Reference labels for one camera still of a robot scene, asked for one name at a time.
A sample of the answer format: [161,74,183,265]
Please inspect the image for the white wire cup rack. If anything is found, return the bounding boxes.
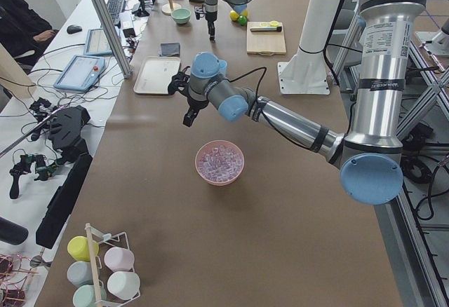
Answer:
[85,223,141,306]

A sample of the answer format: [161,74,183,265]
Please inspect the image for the pink bowl of ice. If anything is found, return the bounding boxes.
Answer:
[195,140,245,186]

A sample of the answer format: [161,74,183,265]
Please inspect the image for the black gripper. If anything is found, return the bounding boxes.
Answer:
[206,11,217,41]
[182,89,209,127]

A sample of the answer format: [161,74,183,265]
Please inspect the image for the cream rabbit tray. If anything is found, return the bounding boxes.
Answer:
[133,56,181,95]

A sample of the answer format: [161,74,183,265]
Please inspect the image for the bamboo cutting board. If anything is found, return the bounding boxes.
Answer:
[246,21,287,55]

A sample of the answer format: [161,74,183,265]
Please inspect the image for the yellow cup in rack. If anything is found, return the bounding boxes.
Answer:
[67,236,91,261]

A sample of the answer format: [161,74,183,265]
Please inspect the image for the light blue cup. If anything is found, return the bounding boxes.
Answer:
[219,60,227,76]

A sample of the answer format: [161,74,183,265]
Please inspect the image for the pink cup in rack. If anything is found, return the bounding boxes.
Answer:
[104,247,135,272]

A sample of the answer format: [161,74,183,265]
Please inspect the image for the green cup in rack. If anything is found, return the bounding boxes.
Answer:
[72,285,97,307]

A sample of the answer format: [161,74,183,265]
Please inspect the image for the aluminium frame post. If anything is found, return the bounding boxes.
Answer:
[91,0,132,79]

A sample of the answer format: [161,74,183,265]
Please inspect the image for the green lime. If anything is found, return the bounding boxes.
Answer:
[238,15,248,26]

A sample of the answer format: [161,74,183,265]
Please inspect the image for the blue teach pendant near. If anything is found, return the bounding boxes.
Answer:
[53,55,105,92]

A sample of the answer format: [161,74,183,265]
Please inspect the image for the white cup in rack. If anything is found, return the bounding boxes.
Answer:
[107,271,140,300]

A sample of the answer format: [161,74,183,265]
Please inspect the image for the grey folded cloth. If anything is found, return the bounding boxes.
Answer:
[159,42,180,57]

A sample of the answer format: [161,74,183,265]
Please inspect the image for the mint green bowl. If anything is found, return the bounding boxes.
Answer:
[170,8,192,25]

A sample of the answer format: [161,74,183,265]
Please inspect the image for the whole lemon outer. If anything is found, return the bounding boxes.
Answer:
[229,10,240,21]

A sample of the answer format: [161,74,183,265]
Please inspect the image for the black keyboard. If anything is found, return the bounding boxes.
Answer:
[106,0,126,26]

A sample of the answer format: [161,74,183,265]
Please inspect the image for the seated person dark clothes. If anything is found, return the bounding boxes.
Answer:
[1,0,58,67]

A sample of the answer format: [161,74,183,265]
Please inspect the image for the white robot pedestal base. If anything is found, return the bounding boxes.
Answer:
[278,0,344,95]

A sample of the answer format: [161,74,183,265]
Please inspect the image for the blue teach pendant far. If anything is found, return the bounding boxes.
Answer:
[83,28,112,56]

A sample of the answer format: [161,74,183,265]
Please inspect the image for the black computer mouse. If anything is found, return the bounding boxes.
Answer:
[66,25,83,34]

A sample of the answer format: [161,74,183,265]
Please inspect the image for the grey-blue cup in rack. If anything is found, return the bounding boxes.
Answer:
[67,261,93,287]

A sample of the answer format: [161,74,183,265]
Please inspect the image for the blue teach pendant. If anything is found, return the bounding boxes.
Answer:
[83,28,112,56]
[53,55,105,92]

